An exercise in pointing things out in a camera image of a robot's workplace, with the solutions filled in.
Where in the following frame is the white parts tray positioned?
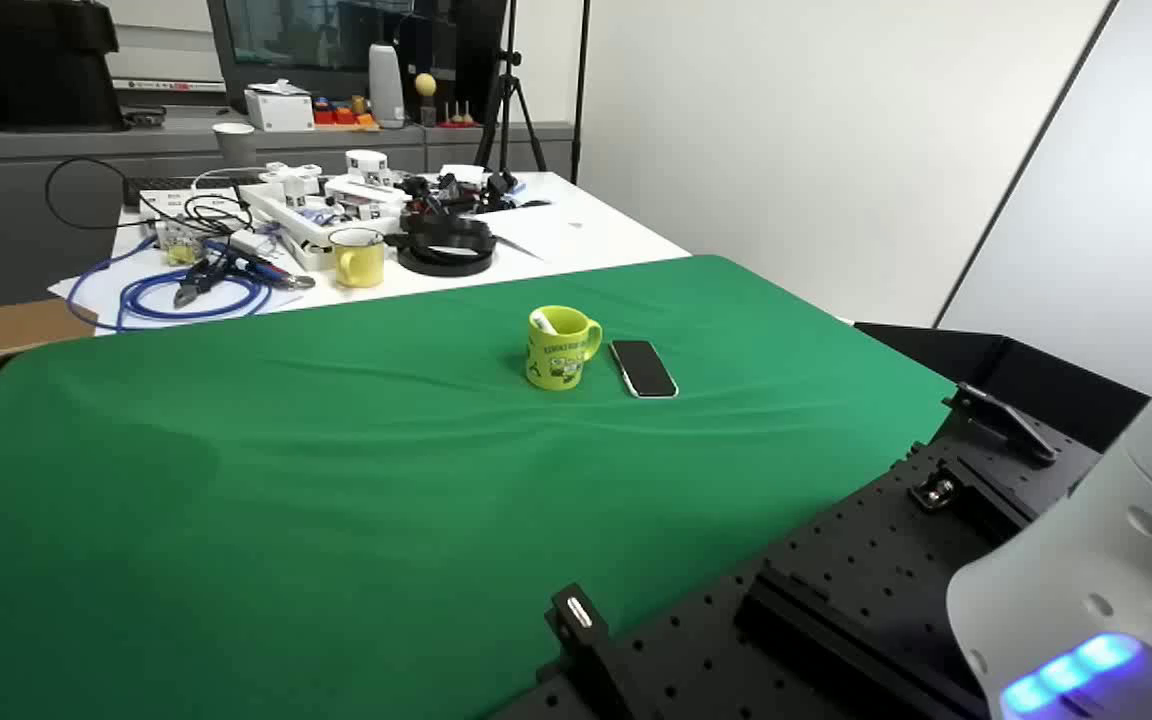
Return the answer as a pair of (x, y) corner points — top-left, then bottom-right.
(235, 177), (407, 257)

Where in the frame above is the blue cable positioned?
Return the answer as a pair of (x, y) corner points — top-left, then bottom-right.
(63, 238), (282, 335)

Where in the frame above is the black camera tripod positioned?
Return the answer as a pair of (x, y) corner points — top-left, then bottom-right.
(478, 0), (553, 177)

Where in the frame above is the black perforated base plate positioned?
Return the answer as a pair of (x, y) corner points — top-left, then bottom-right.
(489, 396), (1110, 720)

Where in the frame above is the black clamp with white label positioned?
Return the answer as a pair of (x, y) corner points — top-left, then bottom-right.
(545, 582), (647, 720)

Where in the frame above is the white box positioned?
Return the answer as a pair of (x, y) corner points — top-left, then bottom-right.
(239, 75), (318, 136)

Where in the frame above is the yellow cartoon mug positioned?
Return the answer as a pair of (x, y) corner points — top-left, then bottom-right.
(521, 299), (610, 396)

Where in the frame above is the small black mounting block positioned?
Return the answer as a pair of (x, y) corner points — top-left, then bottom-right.
(907, 467), (967, 515)

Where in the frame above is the red orange tray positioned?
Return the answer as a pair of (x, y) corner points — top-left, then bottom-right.
(313, 94), (379, 132)

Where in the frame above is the black smartphone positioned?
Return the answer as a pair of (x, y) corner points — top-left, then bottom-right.
(610, 335), (686, 403)

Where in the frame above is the white bowl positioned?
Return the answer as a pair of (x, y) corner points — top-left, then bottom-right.
(207, 122), (261, 170)

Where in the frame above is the black light stand pole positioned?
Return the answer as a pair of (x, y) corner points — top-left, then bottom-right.
(569, 0), (598, 190)

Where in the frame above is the white cylinder speaker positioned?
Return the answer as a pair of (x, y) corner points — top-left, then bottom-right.
(364, 39), (407, 132)

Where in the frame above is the black office chair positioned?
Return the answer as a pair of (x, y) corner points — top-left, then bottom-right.
(0, 0), (128, 132)

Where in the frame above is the black flat clamp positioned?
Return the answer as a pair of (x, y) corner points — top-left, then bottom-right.
(949, 379), (1059, 467)

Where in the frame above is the large dark display screen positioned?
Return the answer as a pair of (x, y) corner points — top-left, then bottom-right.
(203, 0), (514, 125)

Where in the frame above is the flat cardboard box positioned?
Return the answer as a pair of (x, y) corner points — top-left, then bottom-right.
(0, 297), (99, 356)

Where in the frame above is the small yellow cup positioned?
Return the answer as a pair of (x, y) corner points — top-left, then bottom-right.
(329, 233), (391, 294)

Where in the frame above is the black coiled strap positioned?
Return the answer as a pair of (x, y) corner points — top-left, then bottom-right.
(391, 217), (500, 281)

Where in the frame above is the green table cloth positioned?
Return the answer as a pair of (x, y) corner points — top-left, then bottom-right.
(0, 253), (962, 720)

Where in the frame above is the thin black cable loop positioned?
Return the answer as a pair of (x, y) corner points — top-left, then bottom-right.
(42, 152), (143, 241)

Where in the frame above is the black camera gear pile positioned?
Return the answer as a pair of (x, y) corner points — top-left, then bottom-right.
(400, 170), (521, 225)

